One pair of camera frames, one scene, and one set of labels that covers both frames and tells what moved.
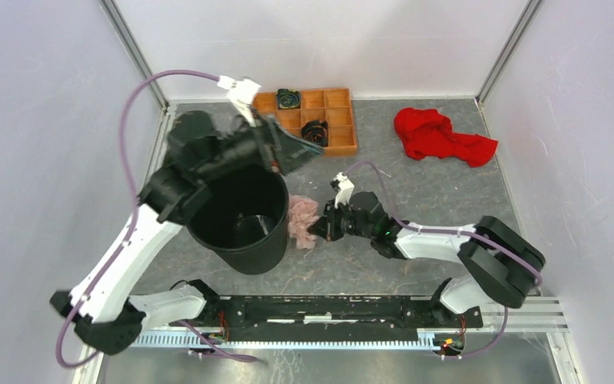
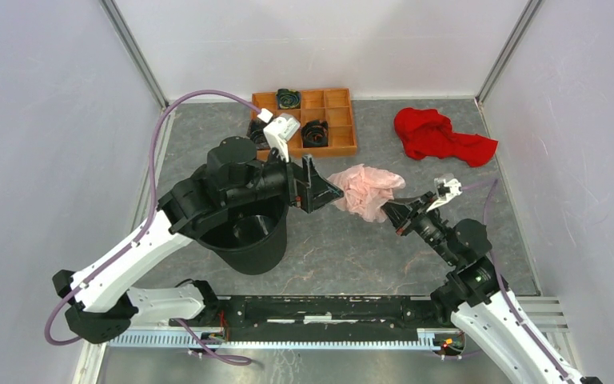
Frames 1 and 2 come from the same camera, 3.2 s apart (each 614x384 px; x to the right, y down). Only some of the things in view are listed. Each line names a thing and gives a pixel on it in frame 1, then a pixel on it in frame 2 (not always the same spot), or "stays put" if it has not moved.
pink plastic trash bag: x=303 y=212 → x=365 y=191
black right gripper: x=326 y=226 → x=404 y=214
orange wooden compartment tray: x=332 y=106 stays put
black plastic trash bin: x=245 y=225 stays put
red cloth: x=428 y=132 stays put
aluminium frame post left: x=125 y=35 stays put
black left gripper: x=279 y=148 → x=316 y=193
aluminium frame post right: x=528 y=14 stays put
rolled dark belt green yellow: x=288 y=98 stays put
